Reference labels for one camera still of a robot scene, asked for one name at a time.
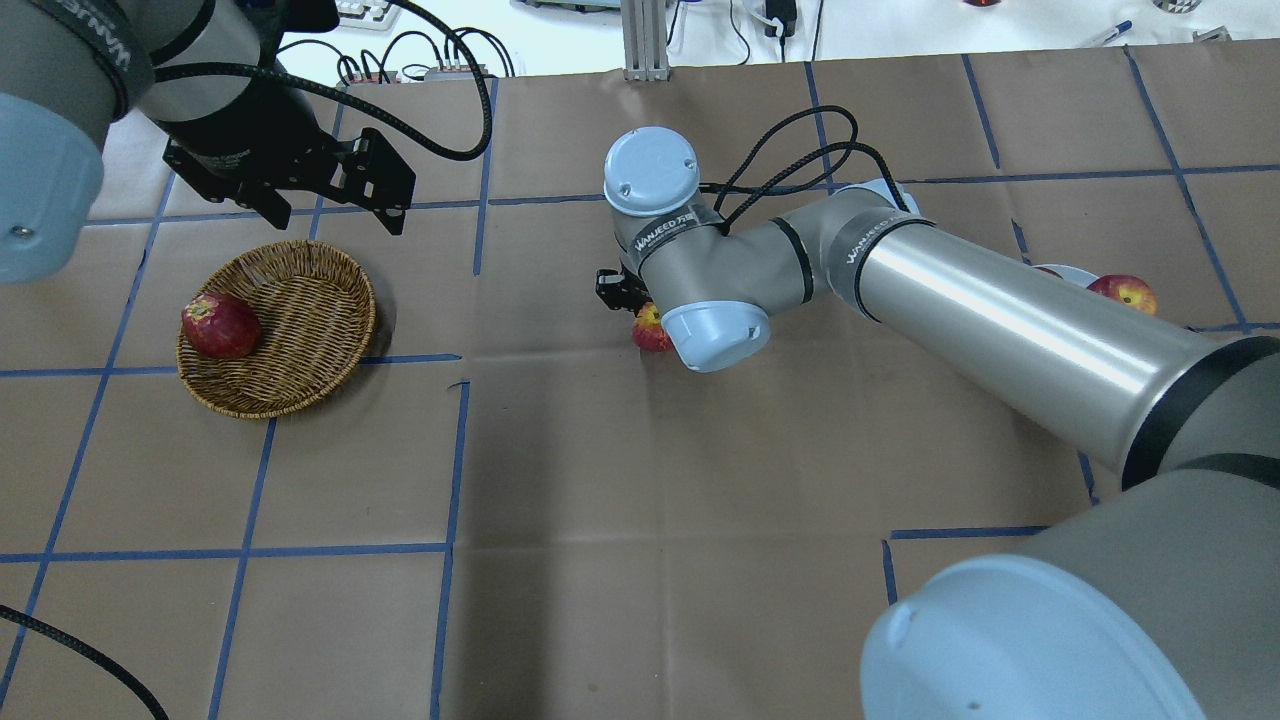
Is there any white keyboard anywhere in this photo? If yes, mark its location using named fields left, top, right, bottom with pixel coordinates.
left=334, top=1, right=402, bottom=32

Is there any aluminium frame post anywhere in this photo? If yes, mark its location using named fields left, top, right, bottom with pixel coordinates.
left=620, top=0, right=671, bottom=82

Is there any woven wicker basket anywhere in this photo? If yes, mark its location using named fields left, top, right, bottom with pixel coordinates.
left=175, top=240, right=378, bottom=420

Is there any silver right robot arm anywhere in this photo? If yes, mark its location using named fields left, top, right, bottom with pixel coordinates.
left=435, top=187, right=1277, bottom=719

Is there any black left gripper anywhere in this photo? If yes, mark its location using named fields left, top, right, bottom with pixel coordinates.
left=163, top=85, right=416, bottom=236

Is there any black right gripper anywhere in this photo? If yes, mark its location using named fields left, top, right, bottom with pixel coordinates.
left=595, top=268, right=652, bottom=316

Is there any dark red apple in basket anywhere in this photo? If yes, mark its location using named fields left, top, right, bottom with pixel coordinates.
left=180, top=292, right=262, bottom=359

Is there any red apple on plate back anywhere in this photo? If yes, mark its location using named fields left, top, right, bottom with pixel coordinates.
left=1087, top=274, right=1158, bottom=316

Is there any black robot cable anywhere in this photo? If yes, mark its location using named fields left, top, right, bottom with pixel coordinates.
left=150, top=0, right=495, bottom=163

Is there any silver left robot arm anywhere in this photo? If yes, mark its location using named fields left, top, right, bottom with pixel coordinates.
left=1, top=1, right=416, bottom=284

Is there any light blue plate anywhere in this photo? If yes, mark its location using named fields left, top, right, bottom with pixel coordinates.
left=1034, top=264, right=1100, bottom=290

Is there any blue white pen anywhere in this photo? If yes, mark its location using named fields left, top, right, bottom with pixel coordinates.
left=1079, top=19, right=1133, bottom=47

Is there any red yellow apple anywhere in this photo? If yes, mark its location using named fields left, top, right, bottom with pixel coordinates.
left=630, top=301, right=675, bottom=354

